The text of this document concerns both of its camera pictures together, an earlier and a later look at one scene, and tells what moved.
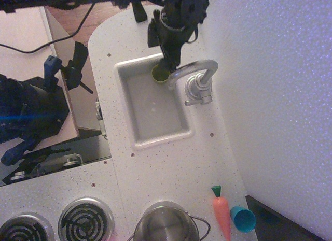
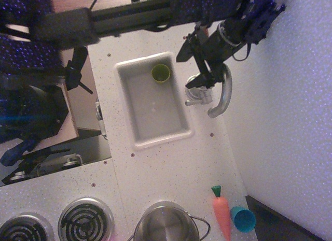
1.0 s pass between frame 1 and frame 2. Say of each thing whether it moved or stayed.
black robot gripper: moved
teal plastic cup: stayed
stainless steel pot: stayed
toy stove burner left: stayed
